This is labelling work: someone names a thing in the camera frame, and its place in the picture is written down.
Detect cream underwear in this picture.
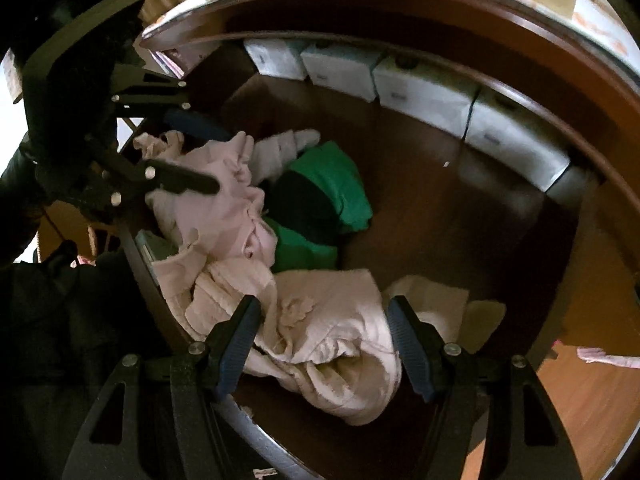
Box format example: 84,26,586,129
382,275,507,347

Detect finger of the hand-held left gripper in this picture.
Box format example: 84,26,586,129
111,71,233,142
82,132,221,221

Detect beige underwear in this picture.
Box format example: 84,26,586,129
150,255,403,427

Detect white tissue pack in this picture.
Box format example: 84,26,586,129
301,42,381,103
372,55,481,138
462,87,572,192
244,40,307,81

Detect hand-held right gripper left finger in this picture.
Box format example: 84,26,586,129
62,295,263,480

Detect white rolled cloth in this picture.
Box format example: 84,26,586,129
250,129,321,182

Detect pink striped bag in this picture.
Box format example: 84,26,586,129
152,42,201,78

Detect pink cloth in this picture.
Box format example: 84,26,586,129
576,345,640,369

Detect light blue packet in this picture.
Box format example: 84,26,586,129
134,229,176,263

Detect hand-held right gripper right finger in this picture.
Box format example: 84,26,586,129
387,295,583,480

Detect green underwear with black band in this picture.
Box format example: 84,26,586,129
262,141,373,273

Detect pink underwear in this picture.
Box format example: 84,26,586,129
132,130,278,272

